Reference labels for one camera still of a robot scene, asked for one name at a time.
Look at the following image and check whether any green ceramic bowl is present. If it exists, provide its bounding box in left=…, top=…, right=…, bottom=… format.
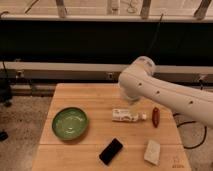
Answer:
left=52, top=107, right=89, bottom=141

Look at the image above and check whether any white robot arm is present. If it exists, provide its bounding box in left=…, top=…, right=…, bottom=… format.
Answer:
left=118, top=56, right=213, bottom=128

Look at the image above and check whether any white plastic bottle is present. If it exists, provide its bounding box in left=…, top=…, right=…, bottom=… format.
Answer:
left=112, top=109, right=147, bottom=122

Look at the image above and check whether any red sausage toy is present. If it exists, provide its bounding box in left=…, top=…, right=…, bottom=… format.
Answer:
left=152, top=107, right=160, bottom=128

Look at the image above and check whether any black smartphone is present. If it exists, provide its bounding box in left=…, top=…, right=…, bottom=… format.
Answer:
left=99, top=138, right=123, bottom=165

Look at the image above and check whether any white sponge block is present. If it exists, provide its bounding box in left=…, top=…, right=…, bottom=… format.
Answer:
left=144, top=140, right=161, bottom=165

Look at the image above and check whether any black object at left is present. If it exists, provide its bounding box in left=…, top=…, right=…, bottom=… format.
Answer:
left=0, top=79, right=12, bottom=107

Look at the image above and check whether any black hanging cable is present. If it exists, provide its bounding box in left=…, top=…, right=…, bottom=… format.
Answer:
left=145, top=13, right=165, bottom=58

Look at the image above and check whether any black floor cable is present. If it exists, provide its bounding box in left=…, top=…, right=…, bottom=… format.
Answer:
left=173, top=112, right=208, bottom=150

